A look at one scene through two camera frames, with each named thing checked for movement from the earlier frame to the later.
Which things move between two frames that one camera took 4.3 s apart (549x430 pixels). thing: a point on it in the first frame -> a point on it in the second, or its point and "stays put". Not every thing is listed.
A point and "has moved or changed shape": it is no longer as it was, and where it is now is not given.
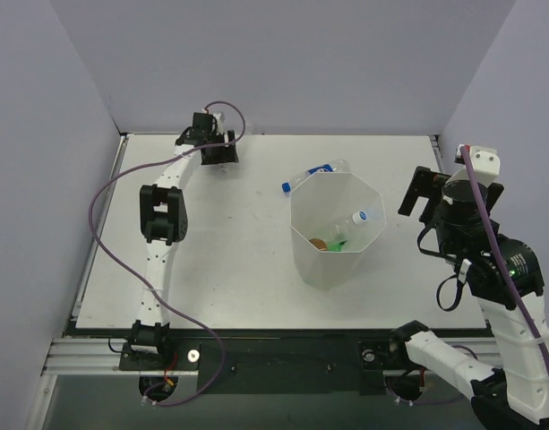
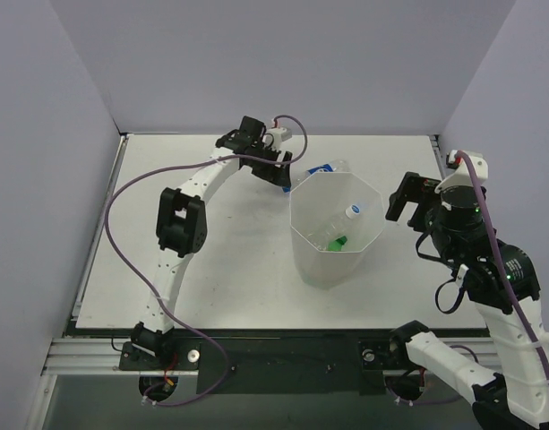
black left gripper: [218, 155] -> [265, 164]
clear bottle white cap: [338, 233] has moved or changed shape
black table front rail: [281, 361] stays put
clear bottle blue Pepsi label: [338, 166] stays put
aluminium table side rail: [98, 231] stays put
